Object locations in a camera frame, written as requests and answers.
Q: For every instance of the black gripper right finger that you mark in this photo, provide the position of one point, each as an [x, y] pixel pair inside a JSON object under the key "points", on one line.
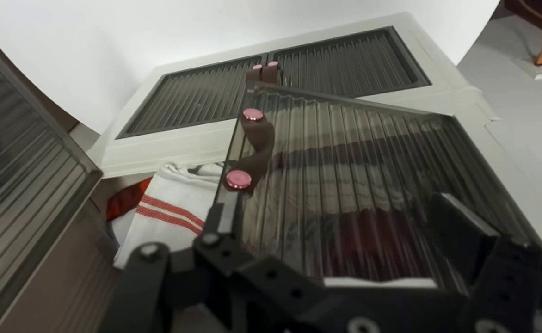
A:
{"points": [[516, 278]]}

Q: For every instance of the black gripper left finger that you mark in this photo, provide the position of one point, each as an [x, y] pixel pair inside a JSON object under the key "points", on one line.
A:
{"points": [[140, 283]]}

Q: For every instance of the smoked translucent cabinet door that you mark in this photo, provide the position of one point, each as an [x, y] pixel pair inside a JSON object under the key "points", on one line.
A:
{"points": [[373, 185], [16, 185], [188, 98], [355, 61]]}

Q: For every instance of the white three-tier cabinet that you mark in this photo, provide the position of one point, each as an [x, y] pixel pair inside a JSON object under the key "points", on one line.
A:
{"points": [[177, 148]]}

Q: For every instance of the white red-striped cloth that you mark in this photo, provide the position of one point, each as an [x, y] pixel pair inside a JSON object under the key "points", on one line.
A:
{"points": [[164, 209]]}

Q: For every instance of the red packaged item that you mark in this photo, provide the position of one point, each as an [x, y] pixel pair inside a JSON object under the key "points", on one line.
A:
{"points": [[124, 200]]}

